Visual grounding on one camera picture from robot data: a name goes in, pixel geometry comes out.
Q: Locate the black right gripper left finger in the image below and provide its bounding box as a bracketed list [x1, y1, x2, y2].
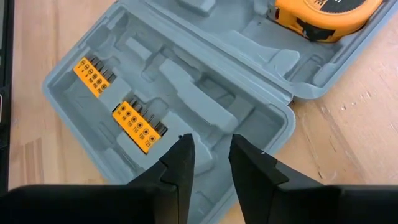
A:
[128, 133, 196, 224]

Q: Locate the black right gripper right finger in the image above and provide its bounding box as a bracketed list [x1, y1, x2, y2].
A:
[229, 134, 325, 224]

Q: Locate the yellow torx bit holder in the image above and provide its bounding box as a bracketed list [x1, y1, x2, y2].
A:
[111, 98, 169, 156]

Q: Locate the grey plastic tool case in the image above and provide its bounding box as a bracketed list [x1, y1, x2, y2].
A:
[42, 0, 398, 224]

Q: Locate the yellow tape measure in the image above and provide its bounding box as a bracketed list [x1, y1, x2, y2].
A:
[267, 0, 384, 44]

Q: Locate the yellow screwdriver bit holder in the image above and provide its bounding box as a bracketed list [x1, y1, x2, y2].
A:
[72, 56, 118, 100]

